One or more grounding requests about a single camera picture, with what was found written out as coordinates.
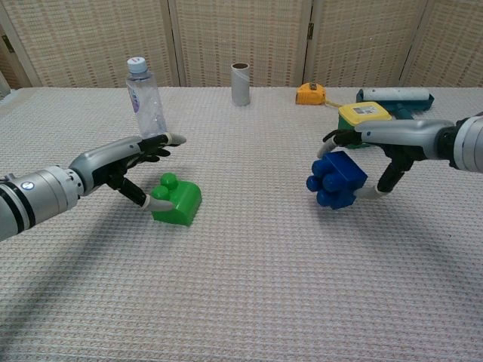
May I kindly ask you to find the teal lint roller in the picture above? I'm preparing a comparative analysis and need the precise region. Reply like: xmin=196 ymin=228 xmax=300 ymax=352
xmin=355 ymin=87 xmax=435 ymax=121

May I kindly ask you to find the clear plastic water bottle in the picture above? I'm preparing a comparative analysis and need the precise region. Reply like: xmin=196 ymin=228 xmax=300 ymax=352
xmin=125 ymin=56 xmax=169 ymax=140

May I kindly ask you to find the beige woven screen panel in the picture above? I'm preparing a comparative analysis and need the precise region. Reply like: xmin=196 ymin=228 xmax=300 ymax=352
xmin=0 ymin=0 xmax=182 ymax=90
xmin=303 ymin=0 xmax=431 ymax=88
xmin=398 ymin=0 xmax=483 ymax=88
xmin=168 ymin=0 xmax=315 ymax=88

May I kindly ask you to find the green container with yellow lid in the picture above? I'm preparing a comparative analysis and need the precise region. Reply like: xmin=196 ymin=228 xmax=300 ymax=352
xmin=337 ymin=102 xmax=393 ymax=150

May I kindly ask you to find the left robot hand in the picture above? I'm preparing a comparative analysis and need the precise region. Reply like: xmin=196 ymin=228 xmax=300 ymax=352
xmin=69 ymin=132 xmax=188 ymax=212

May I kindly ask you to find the white woven tablecloth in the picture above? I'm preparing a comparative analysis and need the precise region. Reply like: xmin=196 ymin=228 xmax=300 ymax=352
xmin=0 ymin=86 xmax=483 ymax=362

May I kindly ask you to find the blue toy block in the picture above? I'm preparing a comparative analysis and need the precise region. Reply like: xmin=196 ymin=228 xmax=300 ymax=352
xmin=306 ymin=150 xmax=368 ymax=210

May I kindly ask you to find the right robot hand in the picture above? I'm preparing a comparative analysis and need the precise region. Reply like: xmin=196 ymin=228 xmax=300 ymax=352
xmin=315 ymin=119 xmax=458 ymax=200

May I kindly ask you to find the grey cardboard tube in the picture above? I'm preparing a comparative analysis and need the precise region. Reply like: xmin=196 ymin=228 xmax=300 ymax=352
xmin=230 ymin=62 xmax=252 ymax=107

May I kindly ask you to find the green toy block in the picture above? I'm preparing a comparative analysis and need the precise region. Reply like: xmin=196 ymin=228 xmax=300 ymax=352
xmin=149 ymin=172 xmax=202 ymax=228

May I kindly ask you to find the yellow tape measure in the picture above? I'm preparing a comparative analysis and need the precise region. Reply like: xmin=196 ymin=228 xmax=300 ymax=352
xmin=294 ymin=81 xmax=343 ymax=110

